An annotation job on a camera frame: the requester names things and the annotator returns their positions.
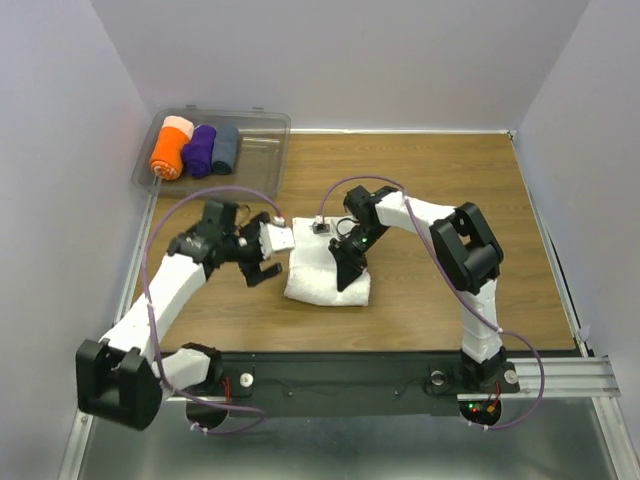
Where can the grey rolled towel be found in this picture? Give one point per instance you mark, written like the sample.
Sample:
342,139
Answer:
224,151

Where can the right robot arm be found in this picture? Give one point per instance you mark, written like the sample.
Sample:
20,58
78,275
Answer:
464,249

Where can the purple rolled towel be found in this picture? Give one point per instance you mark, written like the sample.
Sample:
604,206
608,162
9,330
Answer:
197,154

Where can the clear plastic bin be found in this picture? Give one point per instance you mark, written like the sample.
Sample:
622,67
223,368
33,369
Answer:
260,161

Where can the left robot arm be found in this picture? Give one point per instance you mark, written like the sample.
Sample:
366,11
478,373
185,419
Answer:
123,377

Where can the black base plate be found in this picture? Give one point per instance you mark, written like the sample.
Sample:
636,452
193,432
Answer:
347,384

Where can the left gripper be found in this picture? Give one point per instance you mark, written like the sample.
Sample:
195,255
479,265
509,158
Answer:
255,275

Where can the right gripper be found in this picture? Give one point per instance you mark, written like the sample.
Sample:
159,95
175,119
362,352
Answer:
349,264

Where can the white towel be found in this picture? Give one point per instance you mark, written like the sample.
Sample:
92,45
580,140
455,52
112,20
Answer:
312,270

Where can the orange rolled towel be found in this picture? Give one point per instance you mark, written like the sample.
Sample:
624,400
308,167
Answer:
165,160

